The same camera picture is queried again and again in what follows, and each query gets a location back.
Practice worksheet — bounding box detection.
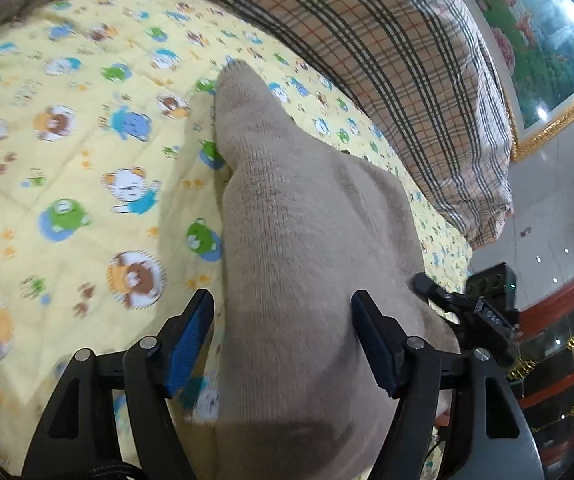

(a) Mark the beige knitted garment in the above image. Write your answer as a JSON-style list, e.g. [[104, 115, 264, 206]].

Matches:
[[184, 61, 457, 479]]

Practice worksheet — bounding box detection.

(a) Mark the red wooden glass cabinet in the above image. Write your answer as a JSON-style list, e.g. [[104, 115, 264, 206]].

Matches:
[[507, 278, 574, 479]]

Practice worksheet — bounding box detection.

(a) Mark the yellow cartoon bear quilt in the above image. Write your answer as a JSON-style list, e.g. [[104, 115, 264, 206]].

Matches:
[[0, 0, 471, 474]]

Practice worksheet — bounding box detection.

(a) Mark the beige plaid pillow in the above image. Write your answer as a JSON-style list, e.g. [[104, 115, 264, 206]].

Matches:
[[213, 0, 512, 248]]

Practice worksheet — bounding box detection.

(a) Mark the gold framed landscape painting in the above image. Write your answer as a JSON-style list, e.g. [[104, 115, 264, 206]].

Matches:
[[468, 0, 574, 162]]

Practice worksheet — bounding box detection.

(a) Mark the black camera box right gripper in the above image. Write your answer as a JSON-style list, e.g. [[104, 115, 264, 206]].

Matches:
[[465, 262, 517, 311]]

